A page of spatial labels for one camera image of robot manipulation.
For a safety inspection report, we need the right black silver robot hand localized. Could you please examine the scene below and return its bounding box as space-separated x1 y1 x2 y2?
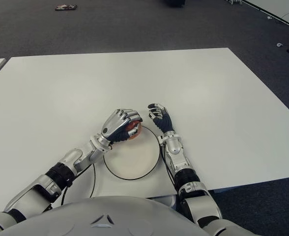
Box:
147 103 174 134

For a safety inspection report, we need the silver robot torso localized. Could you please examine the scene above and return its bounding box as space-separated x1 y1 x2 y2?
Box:
1 195 209 236

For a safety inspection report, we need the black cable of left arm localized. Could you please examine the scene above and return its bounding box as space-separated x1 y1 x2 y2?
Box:
60 163 96 205

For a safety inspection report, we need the dark chair base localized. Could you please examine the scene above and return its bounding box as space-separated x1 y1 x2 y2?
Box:
163 0 186 8

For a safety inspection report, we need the red apple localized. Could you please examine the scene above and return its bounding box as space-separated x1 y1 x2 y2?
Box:
124 120 143 141

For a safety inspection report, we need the white plate with black rim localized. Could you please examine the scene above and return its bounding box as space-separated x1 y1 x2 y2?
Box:
102 124 161 180

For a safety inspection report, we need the white table with cable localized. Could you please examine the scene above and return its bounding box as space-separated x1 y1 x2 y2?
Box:
241 0 289 31

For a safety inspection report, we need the dark patterned item on floor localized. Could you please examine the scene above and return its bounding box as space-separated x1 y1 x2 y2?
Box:
55 4 78 11

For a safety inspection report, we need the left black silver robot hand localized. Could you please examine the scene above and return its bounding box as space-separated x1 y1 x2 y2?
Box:
100 108 144 144

